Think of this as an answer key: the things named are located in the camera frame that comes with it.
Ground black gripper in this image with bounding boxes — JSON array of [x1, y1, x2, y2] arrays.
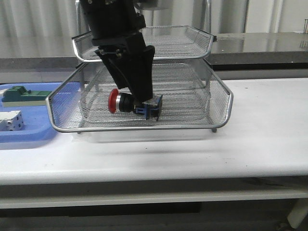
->
[[92, 30, 155, 103]]

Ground red emergency stop button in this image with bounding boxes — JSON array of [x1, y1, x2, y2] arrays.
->
[[108, 89, 163, 121]]

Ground silver mesh tray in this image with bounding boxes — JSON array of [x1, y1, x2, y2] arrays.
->
[[72, 26, 214, 63], [46, 59, 233, 132], [83, 95, 209, 126]]

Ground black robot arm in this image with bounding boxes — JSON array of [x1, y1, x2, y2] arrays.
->
[[80, 0, 146, 91]]

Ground blue plastic tray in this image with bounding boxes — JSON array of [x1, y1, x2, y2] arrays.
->
[[0, 82, 61, 146]]

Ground green electrical module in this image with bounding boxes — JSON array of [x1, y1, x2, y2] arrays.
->
[[1, 86, 51, 107]]

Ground white circuit breaker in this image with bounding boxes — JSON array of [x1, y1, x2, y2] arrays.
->
[[0, 111, 24, 131]]

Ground grey stone counter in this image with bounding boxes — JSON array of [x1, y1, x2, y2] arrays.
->
[[0, 32, 308, 71]]

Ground silver metal rack frame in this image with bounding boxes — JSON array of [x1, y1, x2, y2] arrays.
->
[[74, 0, 218, 134]]

